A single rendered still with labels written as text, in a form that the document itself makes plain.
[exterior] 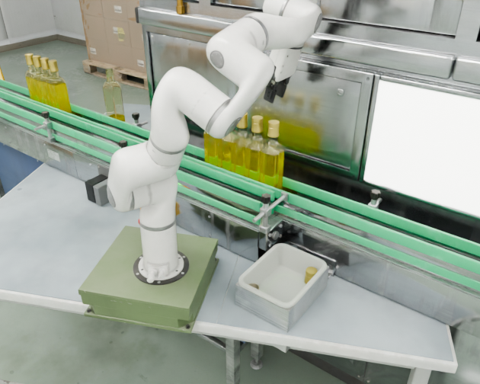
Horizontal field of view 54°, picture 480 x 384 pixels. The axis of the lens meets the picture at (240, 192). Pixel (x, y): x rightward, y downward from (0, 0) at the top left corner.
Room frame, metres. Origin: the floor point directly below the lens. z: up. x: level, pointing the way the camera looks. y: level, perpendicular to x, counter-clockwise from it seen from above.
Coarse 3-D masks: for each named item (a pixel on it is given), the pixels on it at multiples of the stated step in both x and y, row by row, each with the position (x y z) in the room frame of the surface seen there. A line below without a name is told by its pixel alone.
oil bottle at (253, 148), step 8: (248, 144) 1.31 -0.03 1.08; (256, 144) 1.30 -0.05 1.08; (248, 152) 1.31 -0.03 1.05; (256, 152) 1.30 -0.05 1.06; (248, 160) 1.31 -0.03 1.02; (256, 160) 1.29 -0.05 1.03; (248, 168) 1.31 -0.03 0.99; (256, 168) 1.29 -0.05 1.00; (248, 176) 1.31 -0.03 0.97; (256, 176) 1.29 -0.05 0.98
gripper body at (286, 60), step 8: (288, 48) 1.23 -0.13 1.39; (296, 48) 1.24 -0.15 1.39; (272, 56) 1.24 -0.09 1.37; (280, 56) 1.23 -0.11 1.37; (288, 56) 1.24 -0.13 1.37; (296, 56) 1.28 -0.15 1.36; (280, 64) 1.23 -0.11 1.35; (288, 64) 1.25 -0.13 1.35; (296, 64) 1.30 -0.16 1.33; (280, 72) 1.24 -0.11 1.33; (288, 72) 1.27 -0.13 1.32; (280, 80) 1.25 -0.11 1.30
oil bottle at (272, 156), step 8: (264, 144) 1.30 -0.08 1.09; (280, 144) 1.29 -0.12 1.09; (264, 152) 1.28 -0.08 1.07; (272, 152) 1.26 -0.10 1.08; (280, 152) 1.28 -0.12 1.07; (264, 160) 1.28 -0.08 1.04; (272, 160) 1.26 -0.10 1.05; (280, 160) 1.28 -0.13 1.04; (264, 168) 1.28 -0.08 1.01; (272, 168) 1.26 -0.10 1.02; (280, 168) 1.28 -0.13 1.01; (264, 176) 1.28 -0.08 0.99; (272, 176) 1.26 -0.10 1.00; (280, 176) 1.29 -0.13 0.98; (272, 184) 1.26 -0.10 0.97; (280, 184) 1.29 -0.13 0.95
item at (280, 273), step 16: (272, 256) 1.09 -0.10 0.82; (288, 256) 1.10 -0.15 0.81; (304, 256) 1.07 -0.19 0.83; (256, 272) 1.02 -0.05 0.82; (272, 272) 1.07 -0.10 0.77; (288, 272) 1.07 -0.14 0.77; (304, 272) 1.06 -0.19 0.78; (320, 272) 0.99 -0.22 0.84; (272, 288) 1.01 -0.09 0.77; (288, 288) 1.01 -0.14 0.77; (304, 288) 0.93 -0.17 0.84; (288, 304) 0.87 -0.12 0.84
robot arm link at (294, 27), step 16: (304, 0) 1.17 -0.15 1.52; (256, 16) 1.05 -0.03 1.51; (272, 16) 1.06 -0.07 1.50; (288, 16) 1.15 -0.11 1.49; (304, 16) 1.09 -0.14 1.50; (320, 16) 1.15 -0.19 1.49; (272, 32) 1.05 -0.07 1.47; (288, 32) 1.06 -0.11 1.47; (304, 32) 1.09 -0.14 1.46; (272, 48) 1.07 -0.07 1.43
